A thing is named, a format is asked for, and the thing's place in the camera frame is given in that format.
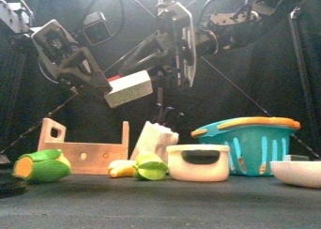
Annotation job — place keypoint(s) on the white sushi rice block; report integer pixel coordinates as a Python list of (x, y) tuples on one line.
[(127, 88)]

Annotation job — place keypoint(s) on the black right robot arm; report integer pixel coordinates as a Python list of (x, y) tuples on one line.
[(250, 17)]

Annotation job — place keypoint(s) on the wooden toy rack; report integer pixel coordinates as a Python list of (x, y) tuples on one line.
[(83, 151)]

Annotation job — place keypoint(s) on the yellow toy banana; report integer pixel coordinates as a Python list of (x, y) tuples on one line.
[(120, 169)]

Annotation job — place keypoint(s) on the green toy lime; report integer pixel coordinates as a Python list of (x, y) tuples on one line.
[(150, 167)]

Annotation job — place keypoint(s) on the green toy corn cob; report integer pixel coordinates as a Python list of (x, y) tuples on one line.
[(41, 166)]

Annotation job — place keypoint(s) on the teal basket orange rim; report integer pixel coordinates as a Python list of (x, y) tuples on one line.
[(249, 145)]

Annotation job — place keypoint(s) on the grey box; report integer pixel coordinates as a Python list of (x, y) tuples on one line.
[(297, 157)]

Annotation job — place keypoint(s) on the white bowl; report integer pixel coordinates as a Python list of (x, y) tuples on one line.
[(297, 174)]

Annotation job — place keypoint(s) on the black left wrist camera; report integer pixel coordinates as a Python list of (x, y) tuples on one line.
[(96, 27)]

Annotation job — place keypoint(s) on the black frame pole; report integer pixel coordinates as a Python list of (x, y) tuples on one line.
[(301, 73)]

